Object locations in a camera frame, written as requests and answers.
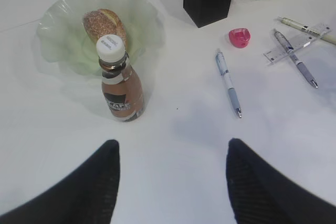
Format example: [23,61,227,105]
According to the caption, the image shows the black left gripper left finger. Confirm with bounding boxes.
[1,140,120,223]

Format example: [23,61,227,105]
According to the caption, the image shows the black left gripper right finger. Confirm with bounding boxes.
[226,138,335,223]

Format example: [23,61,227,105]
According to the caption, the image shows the brown coffee drink bottle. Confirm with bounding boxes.
[96,34,144,122]

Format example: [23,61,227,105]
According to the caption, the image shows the transparent plastic ruler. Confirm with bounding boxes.
[263,23,332,65]

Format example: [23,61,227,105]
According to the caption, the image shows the pink pencil sharpener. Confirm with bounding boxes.
[228,28,251,48]

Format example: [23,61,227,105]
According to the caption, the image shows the sugared bread roll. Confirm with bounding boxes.
[82,9,128,48]

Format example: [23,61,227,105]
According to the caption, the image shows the grey grip patterned pen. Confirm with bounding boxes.
[274,29,319,89]

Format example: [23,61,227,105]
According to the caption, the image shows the blue grip white pen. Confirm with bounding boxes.
[215,48,242,118]

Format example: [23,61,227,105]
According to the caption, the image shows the green wavy glass plate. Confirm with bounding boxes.
[36,0,165,76]

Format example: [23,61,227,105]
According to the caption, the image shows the beige patterned pen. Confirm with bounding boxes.
[277,17,335,45]

